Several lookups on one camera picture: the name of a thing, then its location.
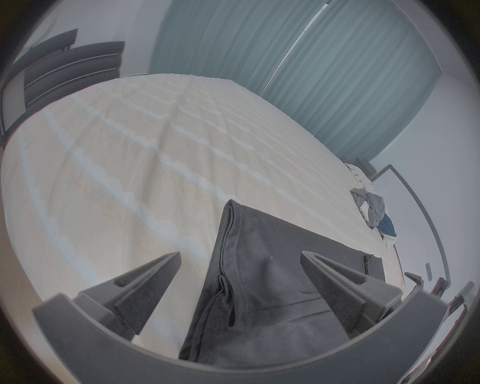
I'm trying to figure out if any grey bedside table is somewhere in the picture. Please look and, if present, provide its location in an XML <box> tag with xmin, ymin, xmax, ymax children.
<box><xmin>356</xmin><ymin>157</ymin><xmax>376</xmax><ymax>177</ymax></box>

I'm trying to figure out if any grey garment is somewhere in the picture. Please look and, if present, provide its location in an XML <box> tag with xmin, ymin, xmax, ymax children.
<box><xmin>350</xmin><ymin>187</ymin><xmax>386</xmax><ymax>229</ymax></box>

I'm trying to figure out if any bed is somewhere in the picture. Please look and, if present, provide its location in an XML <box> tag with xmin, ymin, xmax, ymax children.
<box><xmin>0</xmin><ymin>73</ymin><xmax>449</xmax><ymax>361</ymax></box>

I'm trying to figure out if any black chest of drawers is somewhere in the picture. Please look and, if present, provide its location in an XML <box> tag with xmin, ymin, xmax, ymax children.
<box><xmin>0</xmin><ymin>28</ymin><xmax>125</xmax><ymax>136</ymax></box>

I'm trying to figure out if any blue and white garment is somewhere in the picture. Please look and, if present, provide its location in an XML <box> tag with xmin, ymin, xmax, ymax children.
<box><xmin>377</xmin><ymin>215</ymin><xmax>398</xmax><ymax>241</ymax></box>

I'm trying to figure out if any blue-green curtain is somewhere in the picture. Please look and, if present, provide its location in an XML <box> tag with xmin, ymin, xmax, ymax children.
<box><xmin>149</xmin><ymin>0</ymin><xmax>327</xmax><ymax>96</ymax></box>
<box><xmin>260</xmin><ymin>0</ymin><xmax>441</xmax><ymax>162</ymax></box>

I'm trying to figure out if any white printed pillow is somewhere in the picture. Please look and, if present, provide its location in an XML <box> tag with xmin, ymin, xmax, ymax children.
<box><xmin>343</xmin><ymin>162</ymin><xmax>374</xmax><ymax>192</ymax></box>

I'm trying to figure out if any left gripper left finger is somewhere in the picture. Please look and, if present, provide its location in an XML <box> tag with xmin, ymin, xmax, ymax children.
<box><xmin>76</xmin><ymin>251</ymin><xmax>182</xmax><ymax>336</ymax></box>

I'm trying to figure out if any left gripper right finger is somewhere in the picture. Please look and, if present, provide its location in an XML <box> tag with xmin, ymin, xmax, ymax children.
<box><xmin>300</xmin><ymin>250</ymin><xmax>403</xmax><ymax>335</ymax></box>

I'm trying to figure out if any black T-shirt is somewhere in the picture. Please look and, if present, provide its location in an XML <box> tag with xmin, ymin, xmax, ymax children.
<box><xmin>178</xmin><ymin>199</ymin><xmax>385</xmax><ymax>366</ymax></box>

